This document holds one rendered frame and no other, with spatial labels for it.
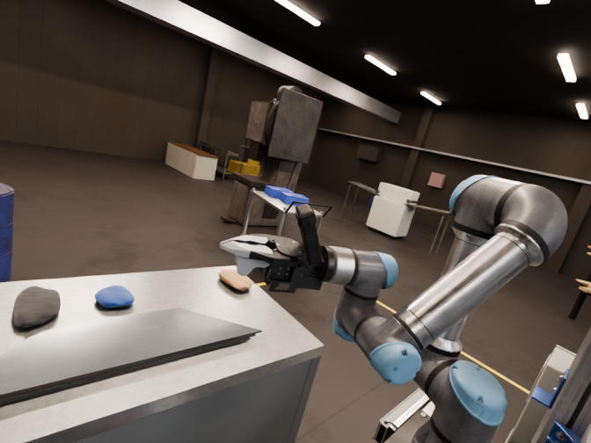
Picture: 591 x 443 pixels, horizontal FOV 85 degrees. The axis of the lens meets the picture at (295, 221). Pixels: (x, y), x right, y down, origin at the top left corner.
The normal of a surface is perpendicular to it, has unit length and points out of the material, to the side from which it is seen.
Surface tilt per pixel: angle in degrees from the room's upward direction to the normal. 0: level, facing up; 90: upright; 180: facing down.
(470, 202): 90
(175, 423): 90
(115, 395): 0
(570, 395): 90
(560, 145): 90
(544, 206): 42
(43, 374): 0
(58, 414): 0
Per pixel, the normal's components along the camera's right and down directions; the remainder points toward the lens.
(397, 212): -0.69, 0.00
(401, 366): 0.29, 0.30
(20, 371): 0.24, -0.94
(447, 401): -0.93, -0.15
